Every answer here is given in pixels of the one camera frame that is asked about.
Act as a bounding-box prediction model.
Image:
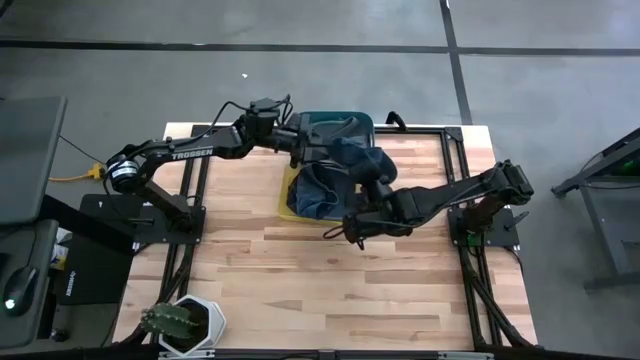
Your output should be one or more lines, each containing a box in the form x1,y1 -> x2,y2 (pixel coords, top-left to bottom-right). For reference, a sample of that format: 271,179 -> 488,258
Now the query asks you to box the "white and yellow box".
49,227 -> 71,271

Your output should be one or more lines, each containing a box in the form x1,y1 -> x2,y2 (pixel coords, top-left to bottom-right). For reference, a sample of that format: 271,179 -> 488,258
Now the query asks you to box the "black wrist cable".
322,224 -> 366,251
207,93 -> 294,132

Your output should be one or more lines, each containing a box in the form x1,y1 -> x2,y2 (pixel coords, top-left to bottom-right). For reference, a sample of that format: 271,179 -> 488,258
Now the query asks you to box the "yellow power cord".
48,172 -> 91,183

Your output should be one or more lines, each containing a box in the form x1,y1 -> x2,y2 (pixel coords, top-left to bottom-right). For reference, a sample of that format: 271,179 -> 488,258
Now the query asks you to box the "yellow translucent plastic tray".
278,164 -> 346,225

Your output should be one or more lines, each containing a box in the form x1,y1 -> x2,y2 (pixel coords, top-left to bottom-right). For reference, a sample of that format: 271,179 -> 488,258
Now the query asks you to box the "green cactus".
139,302 -> 199,341

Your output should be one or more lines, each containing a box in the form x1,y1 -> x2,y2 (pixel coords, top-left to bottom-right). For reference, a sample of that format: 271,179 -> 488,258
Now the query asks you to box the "black aluminium table frame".
112,112 -> 539,360

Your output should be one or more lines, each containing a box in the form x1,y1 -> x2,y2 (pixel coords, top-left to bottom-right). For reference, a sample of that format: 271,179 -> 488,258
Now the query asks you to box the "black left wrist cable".
207,93 -> 294,132

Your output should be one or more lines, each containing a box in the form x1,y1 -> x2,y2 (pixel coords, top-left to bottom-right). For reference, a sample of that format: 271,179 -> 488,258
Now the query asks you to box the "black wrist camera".
342,212 -> 401,247
247,97 -> 282,132

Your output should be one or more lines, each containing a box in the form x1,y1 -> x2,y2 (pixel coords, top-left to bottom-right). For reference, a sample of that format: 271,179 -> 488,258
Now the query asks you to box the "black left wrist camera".
247,97 -> 282,132

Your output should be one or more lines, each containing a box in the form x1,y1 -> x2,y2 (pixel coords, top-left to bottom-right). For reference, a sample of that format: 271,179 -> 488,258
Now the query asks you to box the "teal plastic bin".
298,110 -> 376,151

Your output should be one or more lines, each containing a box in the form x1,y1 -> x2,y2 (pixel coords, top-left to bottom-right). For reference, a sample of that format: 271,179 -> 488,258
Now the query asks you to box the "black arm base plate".
447,207 -> 521,249
132,204 -> 207,246

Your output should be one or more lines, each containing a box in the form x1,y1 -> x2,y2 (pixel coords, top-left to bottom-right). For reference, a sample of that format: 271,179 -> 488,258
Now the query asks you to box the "black computer mouse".
2,266 -> 39,317

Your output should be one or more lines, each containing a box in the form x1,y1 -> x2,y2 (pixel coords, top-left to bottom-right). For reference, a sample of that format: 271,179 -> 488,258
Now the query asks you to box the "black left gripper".
284,113 -> 344,169

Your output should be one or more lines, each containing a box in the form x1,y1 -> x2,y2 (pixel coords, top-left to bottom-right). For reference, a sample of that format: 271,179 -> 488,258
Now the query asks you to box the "blue denim baseball cap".
332,137 -> 400,186
319,116 -> 376,151
285,163 -> 362,225

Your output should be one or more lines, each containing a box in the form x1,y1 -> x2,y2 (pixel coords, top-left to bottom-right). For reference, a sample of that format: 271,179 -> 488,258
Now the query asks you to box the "grey side desk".
0,218 -> 60,350

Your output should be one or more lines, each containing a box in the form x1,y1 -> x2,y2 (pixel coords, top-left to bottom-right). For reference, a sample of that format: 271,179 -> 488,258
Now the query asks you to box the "black box with green light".
612,157 -> 640,177

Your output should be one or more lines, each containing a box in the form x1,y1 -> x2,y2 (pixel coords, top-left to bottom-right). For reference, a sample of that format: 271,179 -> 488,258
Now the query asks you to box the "grey flat monitor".
0,95 -> 69,226

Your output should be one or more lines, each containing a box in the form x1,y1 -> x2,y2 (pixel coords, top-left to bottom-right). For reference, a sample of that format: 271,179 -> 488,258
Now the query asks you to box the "black floor cable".
58,133 -> 109,169

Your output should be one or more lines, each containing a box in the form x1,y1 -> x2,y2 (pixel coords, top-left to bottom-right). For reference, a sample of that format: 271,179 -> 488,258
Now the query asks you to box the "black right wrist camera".
342,212 -> 401,247

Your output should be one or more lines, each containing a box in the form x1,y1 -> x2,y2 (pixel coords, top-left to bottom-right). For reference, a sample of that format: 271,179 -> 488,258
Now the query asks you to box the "grey metal stand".
550,127 -> 640,292

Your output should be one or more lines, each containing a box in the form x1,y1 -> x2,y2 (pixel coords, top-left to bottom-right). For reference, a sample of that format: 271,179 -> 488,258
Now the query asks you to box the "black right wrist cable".
322,224 -> 366,251

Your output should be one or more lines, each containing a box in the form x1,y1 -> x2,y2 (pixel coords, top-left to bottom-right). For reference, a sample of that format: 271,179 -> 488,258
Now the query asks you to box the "silver aluminium rail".
157,349 -> 496,360

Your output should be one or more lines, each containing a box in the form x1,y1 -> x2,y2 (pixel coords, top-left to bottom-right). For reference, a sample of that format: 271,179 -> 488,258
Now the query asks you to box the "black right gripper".
355,162 -> 401,216

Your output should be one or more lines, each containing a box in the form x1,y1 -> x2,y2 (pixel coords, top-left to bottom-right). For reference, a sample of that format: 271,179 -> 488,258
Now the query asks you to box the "white hexagonal plant pot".
158,293 -> 228,357

